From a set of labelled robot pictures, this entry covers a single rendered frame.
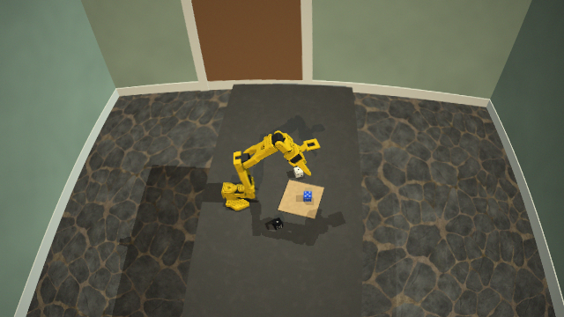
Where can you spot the tan square mat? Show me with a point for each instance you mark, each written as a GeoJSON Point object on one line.
{"type": "Point", "coordinates": [292, 200]}

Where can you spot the black die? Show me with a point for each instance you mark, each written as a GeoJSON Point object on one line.
{"type": "Point", "coordinates": [277, 223]}

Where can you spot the white die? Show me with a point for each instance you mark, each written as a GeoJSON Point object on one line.
{"type": "Point", "coordinates": [298, 172]}

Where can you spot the blue die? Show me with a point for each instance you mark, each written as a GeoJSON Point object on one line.
{"type": "Point", "coordinates": [307, 196]}

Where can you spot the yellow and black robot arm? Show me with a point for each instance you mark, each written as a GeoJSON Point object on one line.
{"type": "Point", "coordinates": [270, 145]}

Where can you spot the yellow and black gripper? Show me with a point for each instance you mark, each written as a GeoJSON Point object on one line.
{"type": "Point", "coordinates": [295, 156]}

